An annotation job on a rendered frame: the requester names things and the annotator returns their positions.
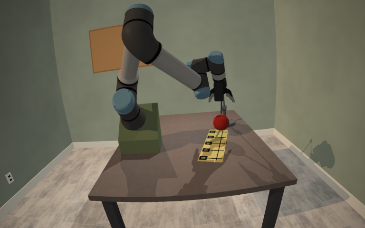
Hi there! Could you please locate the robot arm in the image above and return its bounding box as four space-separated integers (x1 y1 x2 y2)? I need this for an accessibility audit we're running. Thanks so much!
112 3 226 130

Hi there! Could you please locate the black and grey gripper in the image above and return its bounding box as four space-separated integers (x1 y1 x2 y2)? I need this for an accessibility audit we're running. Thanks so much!
208 78 235 102

